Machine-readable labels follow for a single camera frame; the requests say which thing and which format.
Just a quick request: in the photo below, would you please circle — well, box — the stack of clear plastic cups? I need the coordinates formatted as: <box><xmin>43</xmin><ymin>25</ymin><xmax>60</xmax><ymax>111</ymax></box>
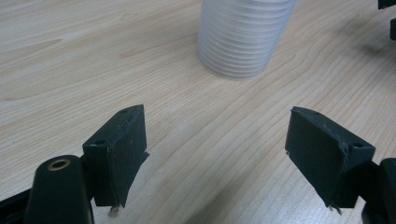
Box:
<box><xmin>196</xmin><ymin>0</ymin><xmax>298</xmax><ymax>80</ymax></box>

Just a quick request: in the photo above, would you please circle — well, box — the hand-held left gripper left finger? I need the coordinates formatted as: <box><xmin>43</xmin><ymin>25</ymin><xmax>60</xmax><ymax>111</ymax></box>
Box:
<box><xmin>81</xmin><ymin>104</ymin><xmax>150</xmax><ymax>209</ymax></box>

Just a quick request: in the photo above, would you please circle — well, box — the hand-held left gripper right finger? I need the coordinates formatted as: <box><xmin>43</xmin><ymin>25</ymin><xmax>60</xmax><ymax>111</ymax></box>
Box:
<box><xmin>284</xmin><ymin>105</ymin><xmax>376</xmax><ymax>209</ymax></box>

